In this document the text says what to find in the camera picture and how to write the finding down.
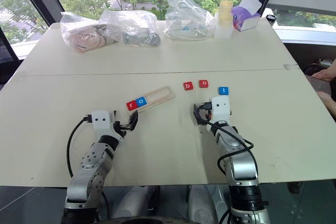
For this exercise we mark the grey rounded robot leg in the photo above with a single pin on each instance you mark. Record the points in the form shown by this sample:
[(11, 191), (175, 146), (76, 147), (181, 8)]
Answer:
[(200, 205), (134, 203)]

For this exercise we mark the person's bare forearm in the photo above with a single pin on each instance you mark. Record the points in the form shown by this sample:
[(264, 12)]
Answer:
[(328, 73)]

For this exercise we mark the yellow plastic cup stack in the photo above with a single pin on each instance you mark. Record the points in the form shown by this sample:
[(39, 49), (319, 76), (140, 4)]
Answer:
[(225, 10)]

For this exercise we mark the red letter tile b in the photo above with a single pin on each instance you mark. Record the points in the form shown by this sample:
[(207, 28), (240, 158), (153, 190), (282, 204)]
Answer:
[(188, 86)]

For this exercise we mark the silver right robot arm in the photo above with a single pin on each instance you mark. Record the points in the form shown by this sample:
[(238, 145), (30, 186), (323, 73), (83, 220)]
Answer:
[(242, 166)]

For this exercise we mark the black round cup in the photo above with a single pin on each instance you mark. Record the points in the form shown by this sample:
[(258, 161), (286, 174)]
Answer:
[(271, 19)]

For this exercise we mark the wooden letter tray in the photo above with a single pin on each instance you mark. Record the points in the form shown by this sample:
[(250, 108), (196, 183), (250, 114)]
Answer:
[(160, 94)]

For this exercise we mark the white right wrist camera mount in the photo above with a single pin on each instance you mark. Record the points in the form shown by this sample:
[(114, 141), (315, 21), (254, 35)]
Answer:
[(220, 110)]

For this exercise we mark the clear bag with pink items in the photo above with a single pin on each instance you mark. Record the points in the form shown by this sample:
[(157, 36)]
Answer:
[(78, 32)]

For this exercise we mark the blue letter tile o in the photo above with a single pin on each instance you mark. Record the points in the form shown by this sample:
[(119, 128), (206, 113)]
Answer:
[(141, 101)]

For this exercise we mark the black mesh chair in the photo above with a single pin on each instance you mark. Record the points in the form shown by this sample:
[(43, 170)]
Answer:
[(6, 56)]

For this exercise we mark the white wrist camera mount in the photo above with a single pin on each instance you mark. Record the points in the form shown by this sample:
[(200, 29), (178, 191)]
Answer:
[(102, 124), (220, 110)]

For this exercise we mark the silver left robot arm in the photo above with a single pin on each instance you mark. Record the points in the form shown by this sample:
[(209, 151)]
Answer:
[(90, 166)]

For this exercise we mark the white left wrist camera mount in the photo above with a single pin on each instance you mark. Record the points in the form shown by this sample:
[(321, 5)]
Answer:
[(102, 124)]

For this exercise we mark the person's bare knee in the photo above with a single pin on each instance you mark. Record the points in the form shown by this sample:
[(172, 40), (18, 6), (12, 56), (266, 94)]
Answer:
[(328, 102)]

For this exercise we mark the blue letter tile t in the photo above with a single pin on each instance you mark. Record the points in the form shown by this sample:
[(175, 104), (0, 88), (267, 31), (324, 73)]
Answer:
[(224, 90)]

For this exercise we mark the grey cylindrical object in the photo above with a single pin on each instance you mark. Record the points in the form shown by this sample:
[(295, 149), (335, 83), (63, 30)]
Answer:
[(141, 39)]

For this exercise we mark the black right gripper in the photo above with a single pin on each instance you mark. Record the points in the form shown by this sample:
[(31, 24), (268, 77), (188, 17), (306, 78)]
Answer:
[(204, 116)]

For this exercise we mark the red letter tile o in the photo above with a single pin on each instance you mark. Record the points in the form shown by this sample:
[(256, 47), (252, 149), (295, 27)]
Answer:
[(204, 83)]

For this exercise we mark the purple tissue box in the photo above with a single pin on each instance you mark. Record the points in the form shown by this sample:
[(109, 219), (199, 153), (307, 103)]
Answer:
[(246, 18)]

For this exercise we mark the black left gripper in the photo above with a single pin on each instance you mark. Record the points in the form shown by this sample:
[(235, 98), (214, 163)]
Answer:
[(121, 127)]

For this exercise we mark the clear plastic container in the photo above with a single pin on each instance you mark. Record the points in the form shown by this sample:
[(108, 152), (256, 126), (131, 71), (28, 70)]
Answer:
[(223, 31)]

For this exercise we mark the clear bag with grey cylinder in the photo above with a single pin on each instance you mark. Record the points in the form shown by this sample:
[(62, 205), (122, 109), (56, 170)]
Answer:
[(131, 24)]

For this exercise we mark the red letter tile r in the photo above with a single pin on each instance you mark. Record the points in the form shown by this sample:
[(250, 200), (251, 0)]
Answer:
[(131, 105)]

